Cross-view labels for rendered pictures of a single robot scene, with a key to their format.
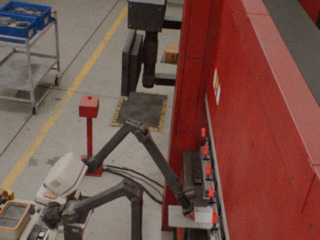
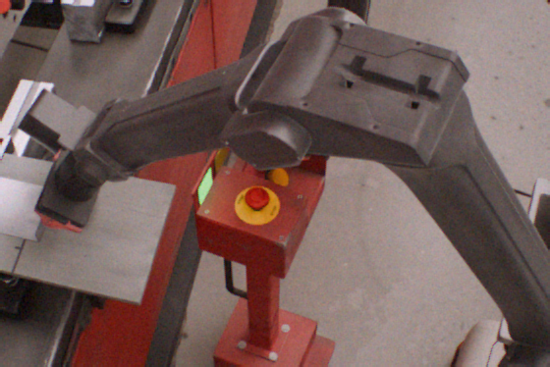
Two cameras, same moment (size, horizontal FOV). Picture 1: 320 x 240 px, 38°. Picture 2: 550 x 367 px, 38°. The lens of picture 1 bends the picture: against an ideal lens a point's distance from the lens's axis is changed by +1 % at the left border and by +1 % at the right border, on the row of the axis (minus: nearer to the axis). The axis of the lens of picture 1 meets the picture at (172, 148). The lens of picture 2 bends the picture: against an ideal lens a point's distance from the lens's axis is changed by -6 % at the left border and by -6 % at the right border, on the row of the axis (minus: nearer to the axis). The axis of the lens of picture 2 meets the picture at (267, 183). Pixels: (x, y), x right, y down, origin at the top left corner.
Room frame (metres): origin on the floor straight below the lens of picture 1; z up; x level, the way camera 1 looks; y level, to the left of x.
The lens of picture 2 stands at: (2.53, 0.27, 1.95)
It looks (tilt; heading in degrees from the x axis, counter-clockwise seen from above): 57 degrees down; 197
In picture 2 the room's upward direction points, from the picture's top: straight up
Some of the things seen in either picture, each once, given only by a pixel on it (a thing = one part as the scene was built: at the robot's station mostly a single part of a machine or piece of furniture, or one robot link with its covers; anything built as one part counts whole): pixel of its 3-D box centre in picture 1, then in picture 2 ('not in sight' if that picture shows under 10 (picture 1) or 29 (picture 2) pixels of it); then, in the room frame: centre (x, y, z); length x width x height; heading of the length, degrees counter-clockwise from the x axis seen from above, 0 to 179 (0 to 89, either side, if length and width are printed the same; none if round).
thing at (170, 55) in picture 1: (175, 52); not in sight; (4.37, 0.08, 1.04); 0.30 x 0.26 x 0.12; 176
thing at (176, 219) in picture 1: (190, 216); (66, 224); (2.07, -0.15, 1.00); 0.26 x 0.18 x 0.01; 95
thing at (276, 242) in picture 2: not in sight; (262, 190); (1.79, 0.03, 0.75); 0.20 x 0.16 x 0.18; 175
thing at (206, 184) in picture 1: (206, 171); not in sight; (2.63, -0.26, 0.92); 0.50 x 0.06 x 0.10; 5
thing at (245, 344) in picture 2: not in sight; (263, 337); (1.79, 0.03, 0.13); 0.10 x 0.10 x 0.01; 85
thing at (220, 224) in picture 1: (227, 232); not in sight; (1.70, -0.33, 1.26); 0.15 x 0.09 x 0.17; 5
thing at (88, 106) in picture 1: (89, 135); not in sight; (3.64, 0.80, 0.41); 0.25 x 0.20 x 0.83; 95
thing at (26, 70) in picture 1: (20, 59); not in sight; (4.97, 1.90, 0.47); 0.90 x 0.66 x 0.95; 176
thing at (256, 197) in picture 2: not in sight; (256, 201); (1.83, 0.04, 0.79); 0.04 x 0.04 x 0.04
